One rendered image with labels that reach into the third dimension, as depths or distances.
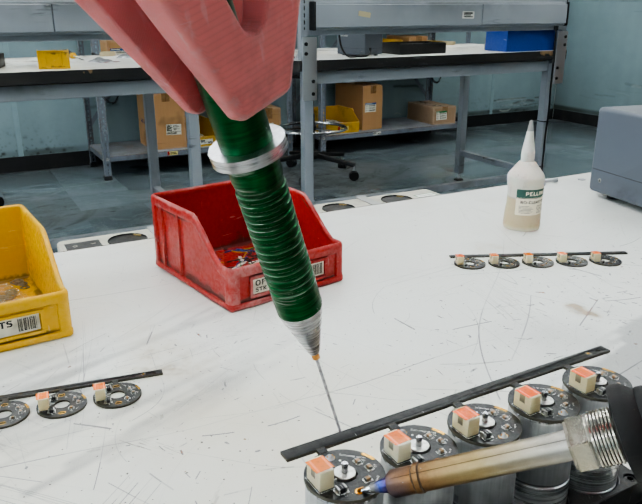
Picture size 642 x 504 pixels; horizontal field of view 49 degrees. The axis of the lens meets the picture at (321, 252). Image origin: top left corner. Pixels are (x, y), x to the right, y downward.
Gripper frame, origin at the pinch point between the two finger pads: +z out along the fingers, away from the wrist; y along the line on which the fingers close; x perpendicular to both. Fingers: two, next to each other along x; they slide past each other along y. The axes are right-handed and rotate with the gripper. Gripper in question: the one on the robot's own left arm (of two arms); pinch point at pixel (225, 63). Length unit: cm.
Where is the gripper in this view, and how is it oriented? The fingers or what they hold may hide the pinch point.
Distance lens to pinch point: 13.8
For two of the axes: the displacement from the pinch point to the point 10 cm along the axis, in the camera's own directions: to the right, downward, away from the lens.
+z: 2.4, 7.9, 5.7
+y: -7.4, -2.3, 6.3
